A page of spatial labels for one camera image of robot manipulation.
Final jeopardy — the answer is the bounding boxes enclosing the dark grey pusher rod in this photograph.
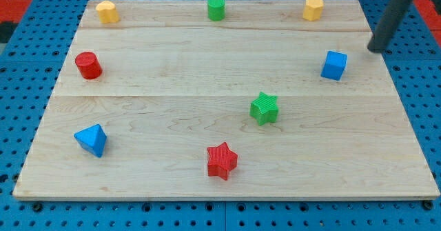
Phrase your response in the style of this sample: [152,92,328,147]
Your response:
[367,0,413,53]

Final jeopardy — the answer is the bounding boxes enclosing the yellow hexagon block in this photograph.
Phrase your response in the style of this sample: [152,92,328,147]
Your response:
[302,0,324,21]

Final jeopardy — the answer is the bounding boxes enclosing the blue cube block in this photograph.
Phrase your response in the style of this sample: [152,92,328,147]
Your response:
[320,51,347,81]

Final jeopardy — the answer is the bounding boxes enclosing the green star block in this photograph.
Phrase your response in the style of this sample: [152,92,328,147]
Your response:
[249,92,278,125]

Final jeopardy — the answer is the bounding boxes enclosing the green cylinder block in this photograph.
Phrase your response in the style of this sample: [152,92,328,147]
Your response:
[207,0,225,21]

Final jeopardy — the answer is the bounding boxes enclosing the red star block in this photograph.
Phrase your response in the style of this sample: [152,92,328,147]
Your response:
[207,142,238,181]

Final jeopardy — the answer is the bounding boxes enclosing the wooden board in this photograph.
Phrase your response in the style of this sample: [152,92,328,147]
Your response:
[13,0,440,201]

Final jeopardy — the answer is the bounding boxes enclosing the yellow heart block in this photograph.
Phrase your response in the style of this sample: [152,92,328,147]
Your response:
[95,0,120,23]

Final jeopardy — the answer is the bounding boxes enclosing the red cylinder block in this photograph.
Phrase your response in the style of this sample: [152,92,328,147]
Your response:
[74,51,103,80]

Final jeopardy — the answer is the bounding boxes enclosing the blue triangle block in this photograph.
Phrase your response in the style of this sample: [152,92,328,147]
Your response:
[74,124,107,158]

